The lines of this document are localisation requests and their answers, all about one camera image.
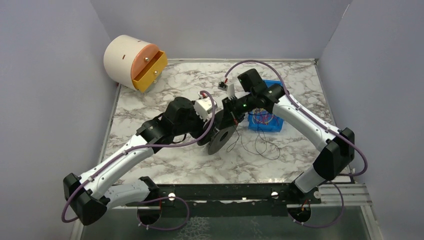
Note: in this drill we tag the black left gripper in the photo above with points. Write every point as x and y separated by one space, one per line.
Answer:
205 133

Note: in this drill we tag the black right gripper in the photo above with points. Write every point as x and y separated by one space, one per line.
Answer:
228 111

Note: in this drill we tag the blue plastic bin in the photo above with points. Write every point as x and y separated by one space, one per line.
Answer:
261 120

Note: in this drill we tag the black cable spool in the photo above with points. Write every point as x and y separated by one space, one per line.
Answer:
218 134

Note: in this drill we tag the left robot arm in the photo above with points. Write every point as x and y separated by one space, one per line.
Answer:
92 193

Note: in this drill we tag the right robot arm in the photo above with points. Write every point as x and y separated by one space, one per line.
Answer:
335 145

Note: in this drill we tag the yellow drawer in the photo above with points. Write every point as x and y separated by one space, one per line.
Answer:
146 67

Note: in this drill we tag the cream cylindrical drawer cabinet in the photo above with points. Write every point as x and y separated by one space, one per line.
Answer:
119 56

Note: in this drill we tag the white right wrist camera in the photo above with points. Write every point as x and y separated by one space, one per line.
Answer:
229 88

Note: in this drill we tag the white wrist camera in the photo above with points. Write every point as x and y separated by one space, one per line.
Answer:
229 88
203 106

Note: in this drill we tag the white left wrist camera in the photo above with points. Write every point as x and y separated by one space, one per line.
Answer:
203 106

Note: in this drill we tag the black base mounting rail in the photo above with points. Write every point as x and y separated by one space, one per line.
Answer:
153 201

